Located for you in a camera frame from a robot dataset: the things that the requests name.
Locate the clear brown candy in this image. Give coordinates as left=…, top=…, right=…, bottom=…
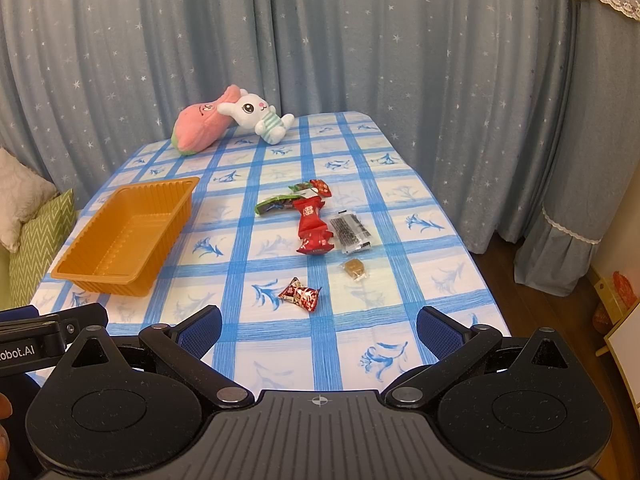
left=342, top=258, right=367, bottom=282

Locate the small red foil candy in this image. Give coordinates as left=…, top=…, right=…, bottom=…
left=278, top=276, right=320, bottom=312

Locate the black grey snack packet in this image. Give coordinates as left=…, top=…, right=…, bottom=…
left=328, top=210, right=372, bottom=255

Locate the long red snack bar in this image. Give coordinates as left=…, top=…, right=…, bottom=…
left=293, top=196, right=326, bottom=240

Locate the green white snack packet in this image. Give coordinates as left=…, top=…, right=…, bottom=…
left=254, top=194, right=303, bottom=216

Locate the red patterned candy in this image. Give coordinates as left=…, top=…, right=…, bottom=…
left=309, top=179, right=332, bottom=197

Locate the red square snack packet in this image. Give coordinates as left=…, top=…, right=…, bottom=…
left=297, top=229, right=334, bottom=255

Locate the green candy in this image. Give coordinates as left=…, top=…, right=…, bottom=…
left=288, top=181, right=314, bottom=194

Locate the left hand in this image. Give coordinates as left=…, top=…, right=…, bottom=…
left=0, top=394, right=13, bottom=464

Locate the light green sofa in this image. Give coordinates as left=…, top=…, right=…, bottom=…
left=0, top=246, right=12, bottom=311

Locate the green zigzag cushion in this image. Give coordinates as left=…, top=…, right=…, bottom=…
left=9, top=188, right=77, bottom=307

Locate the orange plastic tray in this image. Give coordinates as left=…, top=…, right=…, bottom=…
left=51, top=177, right=200, bottom=297

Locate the blue checked tablecloth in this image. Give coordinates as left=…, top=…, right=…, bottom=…
left=34, top=112, right=506, bottom=392

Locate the beige cushion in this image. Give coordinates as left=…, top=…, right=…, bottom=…
left=0, top=148, right=58, bottom=254

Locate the yellow toy shelf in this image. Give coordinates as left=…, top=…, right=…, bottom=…
left=589, top=269, right=639, bottom=416

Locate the pink strawberry plush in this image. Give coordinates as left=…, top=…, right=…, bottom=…
left=171, top=84, right=241, bottom=156

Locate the white bunny plush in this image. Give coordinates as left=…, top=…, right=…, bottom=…
left=217, top=89, right=295, bottom=145

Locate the grey lace trimmed cover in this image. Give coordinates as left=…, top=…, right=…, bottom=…
left=514, top=0, right=639, bottom=296

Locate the grey star curtain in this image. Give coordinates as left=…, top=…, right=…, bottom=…
left=1, top=0, right=570, bottom=252

